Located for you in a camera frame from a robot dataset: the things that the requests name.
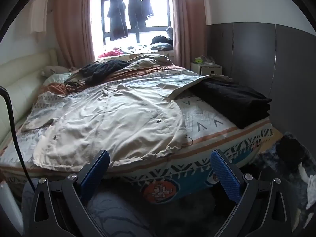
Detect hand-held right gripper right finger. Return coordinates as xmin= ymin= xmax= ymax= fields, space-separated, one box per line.
xmin=210 ymin=150 xmax=300 ymax=237

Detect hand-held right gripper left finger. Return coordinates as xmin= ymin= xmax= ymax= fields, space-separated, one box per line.
xmin=23 ymin=150 xmax=110 ymax=237

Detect beige jacket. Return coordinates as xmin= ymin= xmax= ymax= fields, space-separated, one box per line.
xmin=20 ymin=80 xmax=192 ymax=169

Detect black folded clothes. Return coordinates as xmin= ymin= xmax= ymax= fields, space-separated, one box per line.
xmin=189 ymin=79 xmax=272 ymax=129

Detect dark clothes pile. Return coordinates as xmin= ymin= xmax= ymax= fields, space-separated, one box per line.
xmin=149 ymin=26 xmax=174 ymax=51

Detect person's leg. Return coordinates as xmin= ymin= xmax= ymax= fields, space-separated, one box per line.
xmin=21 ymin=178 xmax=153 ymax=237

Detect geometric patterned blanket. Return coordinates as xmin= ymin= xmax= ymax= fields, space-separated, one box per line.
xmin=0 ymin=69 xmax=274 ymax=203

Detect grey patterned rug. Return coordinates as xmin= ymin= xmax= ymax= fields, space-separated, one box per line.
xmin=99 ymin=131 xmax=316 ymax=237

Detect black cloth heap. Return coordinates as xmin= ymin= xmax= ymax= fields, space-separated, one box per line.
xmin=275 ymin=136 xmax=305 ymax=172

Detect white cloth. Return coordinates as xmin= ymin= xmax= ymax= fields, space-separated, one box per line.
xmin=297 ymin=163 xmax=316 ymax=210

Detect pale green pillow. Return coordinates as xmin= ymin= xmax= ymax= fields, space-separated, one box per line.
xmin=43 ymin=73 xmax=73 ymax=86

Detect black knit garment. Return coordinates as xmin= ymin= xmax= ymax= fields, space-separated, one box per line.
xmin=78 ymin=59 xmax=130 ymax=84

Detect white nightstand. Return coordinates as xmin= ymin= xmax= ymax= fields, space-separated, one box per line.
xmin=190 ymin=62 xmax=223 ymax=76

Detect orange quilt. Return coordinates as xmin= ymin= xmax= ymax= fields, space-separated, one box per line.
xmin=106 ymin=64 xmax=195 ymax=82

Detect cream padded headboard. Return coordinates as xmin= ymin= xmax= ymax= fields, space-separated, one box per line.
xmin=0 ymin=49 xmax=60 ymax=149

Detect red cloth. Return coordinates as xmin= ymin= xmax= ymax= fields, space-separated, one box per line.
xmin=98 ymin=50 xmax=124 ymax=58

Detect grey wardrobe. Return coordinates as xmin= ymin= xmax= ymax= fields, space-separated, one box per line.
xmin=206 ymin=22 xmax=316 ymax=141

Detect beige crumpled duvet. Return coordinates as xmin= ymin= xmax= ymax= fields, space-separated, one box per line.
xmin=118 ymin=54 xmax=173 ymax=67

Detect pink curtain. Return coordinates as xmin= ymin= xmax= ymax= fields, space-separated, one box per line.
xmin=170 ymin=0 xmax=210 ymax=71
xmin=53 ymin=0 xmax=99 ymax=70

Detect dark hanging garment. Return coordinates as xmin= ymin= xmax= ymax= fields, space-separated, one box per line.
xmin=107 ymin=0 xmax=129 ymax=41
xmin=128 ymin=0 xmax=145 ymax=30
xmin=141 ymin=0 xmax=154 ymax=23

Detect tangled black cable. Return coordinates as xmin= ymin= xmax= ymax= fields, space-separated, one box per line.
xmin=55 ymin=79 xmax=86 ymax=97

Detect thick black cable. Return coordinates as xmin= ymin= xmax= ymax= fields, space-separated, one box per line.
xmin=0 ymin=86 xmax=34 ymax=193

